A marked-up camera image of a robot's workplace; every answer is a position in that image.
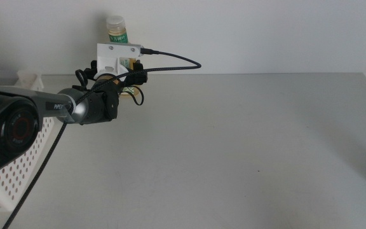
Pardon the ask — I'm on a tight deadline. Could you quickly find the yellow tea bottle green label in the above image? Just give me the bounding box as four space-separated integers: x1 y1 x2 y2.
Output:
105 15 139 98

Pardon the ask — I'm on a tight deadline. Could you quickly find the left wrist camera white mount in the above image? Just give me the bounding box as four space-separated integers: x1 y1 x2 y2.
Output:
97 43 146 80

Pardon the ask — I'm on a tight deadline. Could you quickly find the left arm thin black wire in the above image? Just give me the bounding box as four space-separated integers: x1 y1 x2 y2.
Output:
128 85 145 107

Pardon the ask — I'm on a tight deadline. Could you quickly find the white perforated plastic basket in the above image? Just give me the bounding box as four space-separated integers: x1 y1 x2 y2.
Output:
0 70 55 212

